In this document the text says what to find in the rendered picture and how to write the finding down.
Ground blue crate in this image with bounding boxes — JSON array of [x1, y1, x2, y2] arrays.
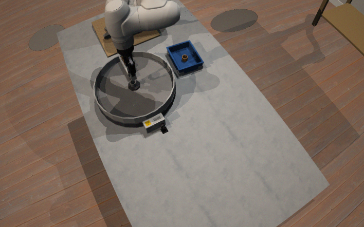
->
[[167, 40, 204, 76]]

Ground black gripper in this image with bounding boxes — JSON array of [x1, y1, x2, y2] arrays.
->
[[117, 45, 137, 81]]

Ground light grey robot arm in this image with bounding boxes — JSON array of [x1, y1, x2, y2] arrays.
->
[[103, 0, 180, 50]]

